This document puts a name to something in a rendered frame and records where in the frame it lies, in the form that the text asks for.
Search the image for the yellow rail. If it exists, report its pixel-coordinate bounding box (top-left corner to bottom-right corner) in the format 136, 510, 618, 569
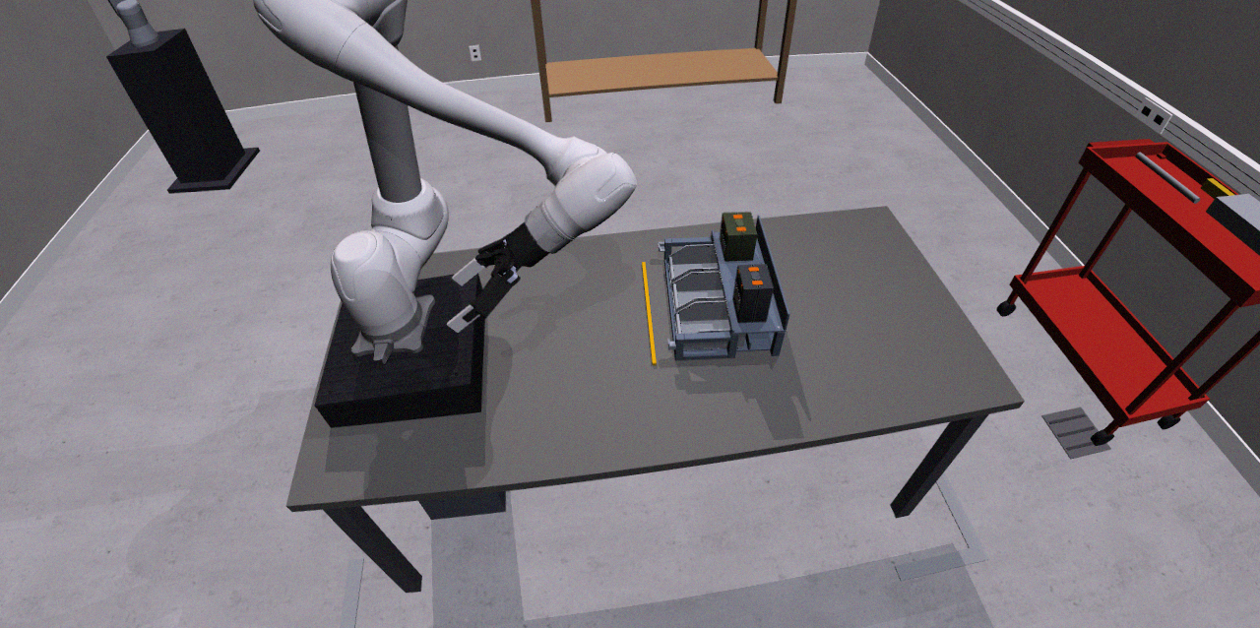
643, 262, 656, 364

